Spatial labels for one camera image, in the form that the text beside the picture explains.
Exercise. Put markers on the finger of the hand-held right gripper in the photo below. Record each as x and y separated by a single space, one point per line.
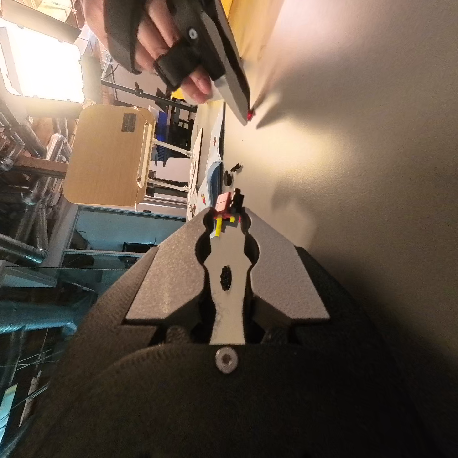
230 43
229 78

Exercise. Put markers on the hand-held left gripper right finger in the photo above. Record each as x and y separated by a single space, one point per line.
289 286

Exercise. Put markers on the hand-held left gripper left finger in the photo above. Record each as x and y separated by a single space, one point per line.
164 286

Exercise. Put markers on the small red lego piece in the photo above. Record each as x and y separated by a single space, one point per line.
250 115

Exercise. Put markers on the red yellow lego model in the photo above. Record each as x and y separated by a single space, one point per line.
223 202

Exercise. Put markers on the round black lego plate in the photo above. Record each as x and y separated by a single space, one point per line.
225 278

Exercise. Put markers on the flat black lego piece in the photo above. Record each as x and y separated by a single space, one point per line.
236 167

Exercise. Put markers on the angular black lego piece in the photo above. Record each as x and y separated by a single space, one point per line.
228 178

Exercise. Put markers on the person's right hand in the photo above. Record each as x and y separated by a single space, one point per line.
154 39

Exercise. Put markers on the open instruction booklet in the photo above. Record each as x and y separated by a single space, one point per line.
216 143

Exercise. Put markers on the black light stand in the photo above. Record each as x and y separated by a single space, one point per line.
125 89

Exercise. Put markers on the wooden book stand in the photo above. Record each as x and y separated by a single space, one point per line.
103 157

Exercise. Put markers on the bent silver duct pipes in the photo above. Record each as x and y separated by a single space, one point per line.
35 247

